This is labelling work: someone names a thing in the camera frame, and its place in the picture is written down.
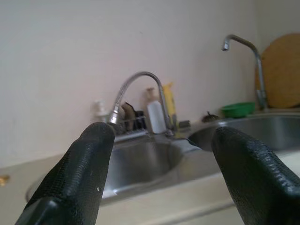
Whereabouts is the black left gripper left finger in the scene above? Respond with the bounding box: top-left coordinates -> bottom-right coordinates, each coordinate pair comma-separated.
14,121 -> 116,225

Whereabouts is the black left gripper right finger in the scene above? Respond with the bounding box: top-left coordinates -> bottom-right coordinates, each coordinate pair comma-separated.
211,126 -> 300,225

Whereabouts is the round steel sink basin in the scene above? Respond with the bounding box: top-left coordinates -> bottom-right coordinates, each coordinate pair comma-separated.
187,114 -> 300,153

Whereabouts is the large steel sink basin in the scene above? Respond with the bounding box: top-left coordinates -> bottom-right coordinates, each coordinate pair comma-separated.
25,133 -> 222,206

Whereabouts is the white soap dispenser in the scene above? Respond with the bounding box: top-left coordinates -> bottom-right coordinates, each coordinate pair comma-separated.
93,100 -> 108,122

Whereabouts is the flexible steel faucet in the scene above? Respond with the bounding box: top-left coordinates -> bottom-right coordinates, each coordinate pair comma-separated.
107,71 -> 175,138

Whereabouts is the green plastic bowl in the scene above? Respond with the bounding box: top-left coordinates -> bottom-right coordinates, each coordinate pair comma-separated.
221,102 -> 256,119

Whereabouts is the dark scrubber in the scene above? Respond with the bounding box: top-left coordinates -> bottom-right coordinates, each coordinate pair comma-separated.
202,111 -> 220,122

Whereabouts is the white plastic pump bottle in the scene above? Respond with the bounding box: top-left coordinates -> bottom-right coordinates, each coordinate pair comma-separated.
145,87 -> 166,135

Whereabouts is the round wooden cutting board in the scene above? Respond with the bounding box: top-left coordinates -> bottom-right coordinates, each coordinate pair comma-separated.
255,32 -> 300,109

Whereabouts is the angular steel faucet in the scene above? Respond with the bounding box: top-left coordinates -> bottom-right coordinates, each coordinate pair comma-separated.
221,34 -> 269,111

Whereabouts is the yellow bottle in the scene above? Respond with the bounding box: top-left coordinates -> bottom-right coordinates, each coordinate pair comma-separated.
162,82 -> 178,132

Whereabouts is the wire sink rack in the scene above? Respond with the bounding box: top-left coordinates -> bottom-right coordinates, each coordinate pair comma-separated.
117,110 -> 150,136

